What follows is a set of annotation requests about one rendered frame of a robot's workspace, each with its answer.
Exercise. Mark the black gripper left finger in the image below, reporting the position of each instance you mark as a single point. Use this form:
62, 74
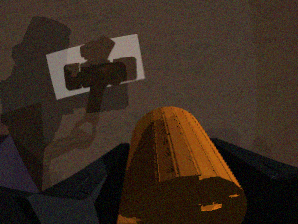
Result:
92, 196

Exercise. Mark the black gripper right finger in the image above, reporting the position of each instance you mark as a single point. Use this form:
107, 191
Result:
271, 188

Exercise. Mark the orange knob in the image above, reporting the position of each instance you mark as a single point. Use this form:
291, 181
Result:
175, 175

